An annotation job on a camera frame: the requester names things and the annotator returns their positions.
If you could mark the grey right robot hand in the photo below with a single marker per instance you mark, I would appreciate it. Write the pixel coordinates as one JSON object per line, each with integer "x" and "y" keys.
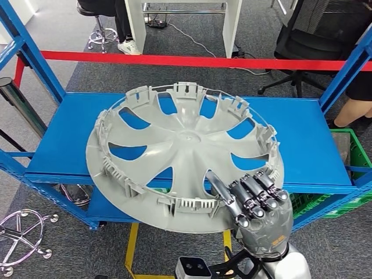
{"x": 267, "y": 227}

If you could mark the grey plastic wheel cover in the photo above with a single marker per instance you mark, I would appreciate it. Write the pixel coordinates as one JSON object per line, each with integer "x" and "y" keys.
{"x": 186, "y": 154}

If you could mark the blue metal shelf rack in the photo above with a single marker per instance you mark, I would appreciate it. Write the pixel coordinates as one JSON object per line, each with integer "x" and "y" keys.
{"x": 305, "y": 142}

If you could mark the green crate with grey liner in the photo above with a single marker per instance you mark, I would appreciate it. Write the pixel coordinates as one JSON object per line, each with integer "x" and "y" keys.
{"x": 360, "y": 154}

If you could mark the person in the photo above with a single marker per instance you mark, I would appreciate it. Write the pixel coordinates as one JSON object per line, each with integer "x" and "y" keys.
{"x": 121, "y": 15}
{"x": 353, "y": 107}

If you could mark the black power adapter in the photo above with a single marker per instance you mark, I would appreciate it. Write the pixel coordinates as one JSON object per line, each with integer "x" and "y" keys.
{"x": 238, "y": 51}

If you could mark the yellow floor tape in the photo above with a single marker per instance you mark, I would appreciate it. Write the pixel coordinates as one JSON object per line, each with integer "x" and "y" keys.
{"x": 130, "y": 246}

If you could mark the black office chair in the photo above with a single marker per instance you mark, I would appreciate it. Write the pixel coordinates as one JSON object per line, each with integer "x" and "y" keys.
{"x": 308, "y": 42}

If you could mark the red barrier belt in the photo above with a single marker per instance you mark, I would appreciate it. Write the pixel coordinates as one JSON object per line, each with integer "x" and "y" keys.
{"x": 174, "y": 59}

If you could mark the black power strip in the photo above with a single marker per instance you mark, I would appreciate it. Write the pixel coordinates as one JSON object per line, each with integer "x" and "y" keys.
{"x": 157, "y": 24}

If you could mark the black stool chrome base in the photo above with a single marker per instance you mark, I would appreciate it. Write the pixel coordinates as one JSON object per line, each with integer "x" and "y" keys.
{"x": 10, "y": 233}
{"x": 101, "y": 27}

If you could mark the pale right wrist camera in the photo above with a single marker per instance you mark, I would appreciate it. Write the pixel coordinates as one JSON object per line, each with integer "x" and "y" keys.
{"x": 192, "y": 267}

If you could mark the chrome stanchion post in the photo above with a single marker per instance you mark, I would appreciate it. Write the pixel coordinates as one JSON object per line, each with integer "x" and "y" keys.
{"x": 22, "y": 107}

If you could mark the thin black stanchion post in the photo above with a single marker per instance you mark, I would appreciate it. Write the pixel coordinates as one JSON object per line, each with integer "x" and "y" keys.
{"x": 11, "y": 139}

